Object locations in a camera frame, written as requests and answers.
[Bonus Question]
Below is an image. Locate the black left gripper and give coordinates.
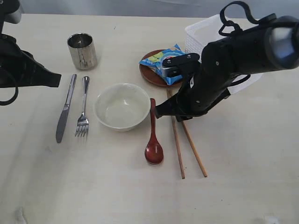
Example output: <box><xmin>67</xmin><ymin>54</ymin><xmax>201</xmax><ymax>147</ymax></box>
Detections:
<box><xmin>0</xmin><ymin>34</ymin><xmax>61</xmax><ymax>88</ymax></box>

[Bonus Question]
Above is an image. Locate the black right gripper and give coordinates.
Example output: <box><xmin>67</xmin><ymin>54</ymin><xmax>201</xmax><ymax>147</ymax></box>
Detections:
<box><xmin>155</xmin><ymin>53</ymin><xmax>230</xmax><ymax>121</ymax></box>

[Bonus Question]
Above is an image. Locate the wooden chopstick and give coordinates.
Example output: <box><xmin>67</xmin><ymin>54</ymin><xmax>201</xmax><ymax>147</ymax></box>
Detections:
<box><xmin>182</xmin><ymin>121</ymin><xmax>208</xmax><ymax>177</ymax></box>
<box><xmin>166</xmin><ymin>90</ymin><xmax>186</xmax><ymax>180</ymax></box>

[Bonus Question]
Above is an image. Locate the white plastic woven basket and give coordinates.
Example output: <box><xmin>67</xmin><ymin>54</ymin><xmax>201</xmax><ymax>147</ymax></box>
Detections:
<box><xmin>185</xmin><ymin>14</ymin><xmax>263</xmax><ymax>95</ymax></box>

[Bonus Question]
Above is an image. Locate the blue snack packet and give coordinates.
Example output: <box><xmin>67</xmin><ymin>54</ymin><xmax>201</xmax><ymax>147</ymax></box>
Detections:
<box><xmin>139</xmin><ymin>44</ymin><xmax>185</xmax><ymax>85</ymax></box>

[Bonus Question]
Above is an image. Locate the shiny steel cup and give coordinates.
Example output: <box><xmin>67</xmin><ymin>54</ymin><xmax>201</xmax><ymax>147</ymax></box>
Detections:
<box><xmin>67</xmin><ymin>33</ymin><xmax>98</xmax><ymax>70</ymax></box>

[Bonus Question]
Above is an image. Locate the silver table knife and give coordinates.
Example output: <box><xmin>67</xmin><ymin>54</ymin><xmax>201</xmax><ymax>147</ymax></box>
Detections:
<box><xmin>56</xmin><ymin>74</ymin><xmax>77</xmax><ymax>143</ymax></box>

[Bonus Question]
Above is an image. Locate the white ceramic bowl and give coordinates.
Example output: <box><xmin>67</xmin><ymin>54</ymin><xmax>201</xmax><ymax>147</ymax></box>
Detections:
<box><xmin>93</xmin><ymin>83</ymin><xmax>150</xmax><ymax>132</ymax></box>

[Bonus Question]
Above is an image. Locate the silver metal fork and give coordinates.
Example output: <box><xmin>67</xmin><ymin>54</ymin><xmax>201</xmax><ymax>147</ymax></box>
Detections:
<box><xmin>75</xmin><ymin>76</ymin><xmax>90</xmax><ymax>137</ymax></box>

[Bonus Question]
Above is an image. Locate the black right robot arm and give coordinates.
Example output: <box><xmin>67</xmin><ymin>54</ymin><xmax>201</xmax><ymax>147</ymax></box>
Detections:
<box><xmin>155</xmin><ymin>16</ymin><xmax>299</xmax><ymax>121</ymax></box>

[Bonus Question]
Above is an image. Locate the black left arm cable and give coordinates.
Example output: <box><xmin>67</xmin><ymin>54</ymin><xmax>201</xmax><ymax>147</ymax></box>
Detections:
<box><xmin>0</xmin><ymin>67</ymin><xmax>19</xmax><ymax>106</ymax></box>

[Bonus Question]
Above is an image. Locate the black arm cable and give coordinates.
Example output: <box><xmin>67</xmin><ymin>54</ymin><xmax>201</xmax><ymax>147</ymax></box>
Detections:
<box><xmin>0</xmin><ymin>67</ymin><xmax>19</xmax><ymax>106</ymax></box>
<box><xmin>218</xmin><ymin>1</ymin><xmax>260</xmax><ymax>87</ymax></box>

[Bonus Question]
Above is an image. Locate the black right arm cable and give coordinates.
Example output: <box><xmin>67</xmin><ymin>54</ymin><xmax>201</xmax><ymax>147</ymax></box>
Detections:
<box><xmin>218</xmin><ymin>1</ymin><xmax>260</xmax><ymax>87</ymax></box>

